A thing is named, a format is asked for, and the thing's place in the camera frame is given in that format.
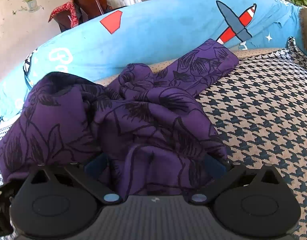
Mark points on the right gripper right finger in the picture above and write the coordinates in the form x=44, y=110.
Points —
x=224, y=175

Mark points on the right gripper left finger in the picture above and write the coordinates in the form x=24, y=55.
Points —
x=87, y=177

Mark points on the purple floral garment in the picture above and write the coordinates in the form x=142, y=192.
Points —
x=154, y=133

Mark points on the houndstooth sofa seat cover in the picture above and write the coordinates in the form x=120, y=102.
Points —
x=259, y=110

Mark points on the blue printed sofa back cover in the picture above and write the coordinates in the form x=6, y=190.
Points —
x=149, y=32

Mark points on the red patterned cloth on chair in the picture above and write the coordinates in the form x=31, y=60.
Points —
x=65, y=16

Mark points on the dark wooden chair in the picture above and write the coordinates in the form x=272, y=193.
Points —
x=89, y=9

